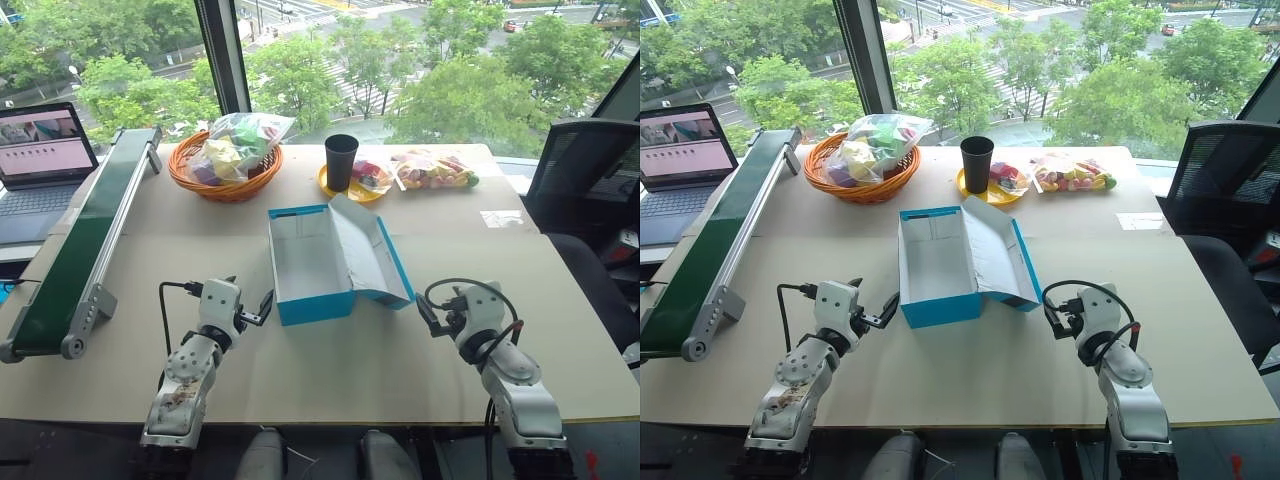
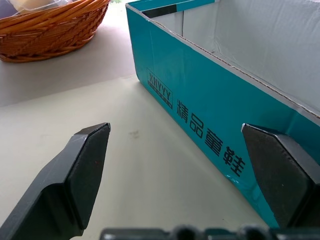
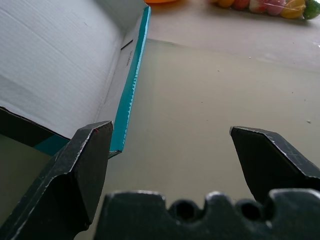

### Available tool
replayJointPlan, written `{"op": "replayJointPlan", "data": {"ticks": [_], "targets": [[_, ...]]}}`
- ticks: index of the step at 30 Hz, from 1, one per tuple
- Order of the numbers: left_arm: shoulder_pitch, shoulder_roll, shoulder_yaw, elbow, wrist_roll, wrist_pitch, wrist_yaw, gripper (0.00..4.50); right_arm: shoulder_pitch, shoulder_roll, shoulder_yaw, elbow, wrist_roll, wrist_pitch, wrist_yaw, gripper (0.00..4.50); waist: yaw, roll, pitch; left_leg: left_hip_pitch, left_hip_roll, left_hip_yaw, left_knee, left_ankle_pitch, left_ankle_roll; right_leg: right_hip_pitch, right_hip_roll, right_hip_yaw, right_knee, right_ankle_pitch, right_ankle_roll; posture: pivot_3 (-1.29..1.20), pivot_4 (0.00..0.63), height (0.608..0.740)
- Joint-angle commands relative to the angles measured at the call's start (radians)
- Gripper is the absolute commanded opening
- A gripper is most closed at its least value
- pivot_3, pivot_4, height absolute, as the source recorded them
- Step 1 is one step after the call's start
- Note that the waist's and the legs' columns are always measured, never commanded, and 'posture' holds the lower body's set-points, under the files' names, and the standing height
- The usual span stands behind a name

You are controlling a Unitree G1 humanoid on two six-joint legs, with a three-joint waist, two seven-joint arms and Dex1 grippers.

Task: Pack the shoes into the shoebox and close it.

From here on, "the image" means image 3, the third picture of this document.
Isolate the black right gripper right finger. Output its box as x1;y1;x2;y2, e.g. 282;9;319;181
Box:
229;125;320;204

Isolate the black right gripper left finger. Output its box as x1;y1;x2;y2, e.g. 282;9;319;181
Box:
0;120;114;240

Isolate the white and teal cardboard box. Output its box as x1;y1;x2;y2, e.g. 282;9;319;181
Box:
0;0;152;160

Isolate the bag of colourful toy fruit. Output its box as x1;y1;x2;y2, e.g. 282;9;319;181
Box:
209;0;320;21

